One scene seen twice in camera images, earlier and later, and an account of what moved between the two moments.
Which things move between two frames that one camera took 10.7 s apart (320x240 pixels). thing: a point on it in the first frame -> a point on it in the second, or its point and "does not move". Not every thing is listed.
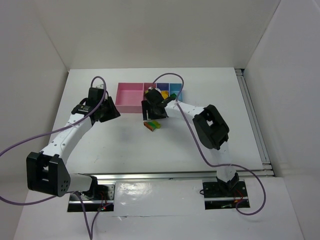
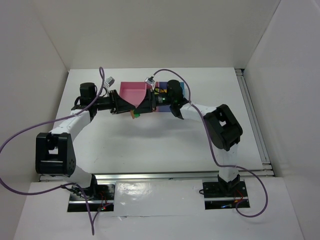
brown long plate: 146,124 -> 132,114
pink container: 130,95 does not move
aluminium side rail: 253,119 does not move
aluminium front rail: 180,176 does not move
